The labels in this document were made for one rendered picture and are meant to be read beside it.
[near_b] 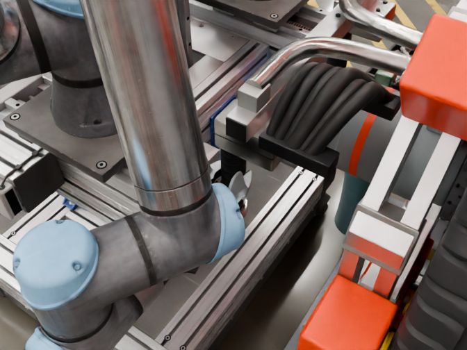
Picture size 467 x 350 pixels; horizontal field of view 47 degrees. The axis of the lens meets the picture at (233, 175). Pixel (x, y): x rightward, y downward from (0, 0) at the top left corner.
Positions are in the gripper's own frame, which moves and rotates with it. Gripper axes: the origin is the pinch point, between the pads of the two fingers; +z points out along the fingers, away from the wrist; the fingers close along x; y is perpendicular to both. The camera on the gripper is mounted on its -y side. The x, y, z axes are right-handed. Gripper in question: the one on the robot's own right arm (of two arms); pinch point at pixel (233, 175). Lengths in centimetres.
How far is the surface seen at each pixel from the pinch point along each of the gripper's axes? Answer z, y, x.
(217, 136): -2.5, 9.2, 0.8
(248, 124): -3.7, 14.8, -4.5
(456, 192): 73, -59, -27
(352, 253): -10.0, 9.9, -21.6
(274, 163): -2.2, 8.6, -7.5
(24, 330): -18, -83, 58
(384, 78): 57, -18, -3
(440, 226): 70, -70, -27
